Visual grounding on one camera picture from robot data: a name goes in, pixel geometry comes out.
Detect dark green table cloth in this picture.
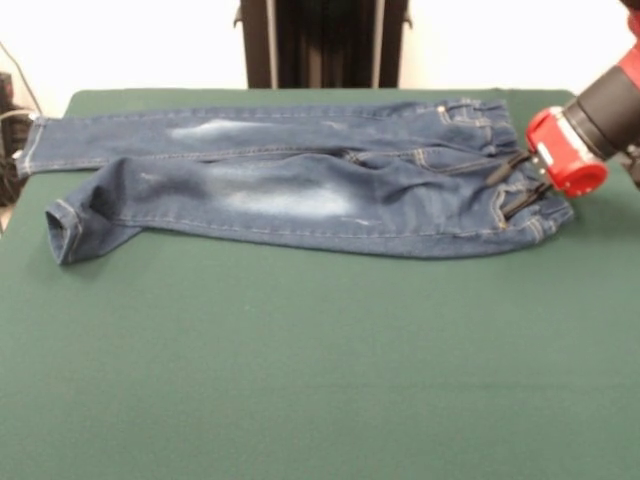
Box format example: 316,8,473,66
0,88,640,480

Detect blue denim jeans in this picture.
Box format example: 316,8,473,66
14,98,576,267

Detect thin grey cable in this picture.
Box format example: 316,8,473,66
0,42,51,126

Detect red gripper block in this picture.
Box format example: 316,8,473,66
485,104,610,222

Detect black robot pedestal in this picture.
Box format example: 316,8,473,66
232,0,414,90

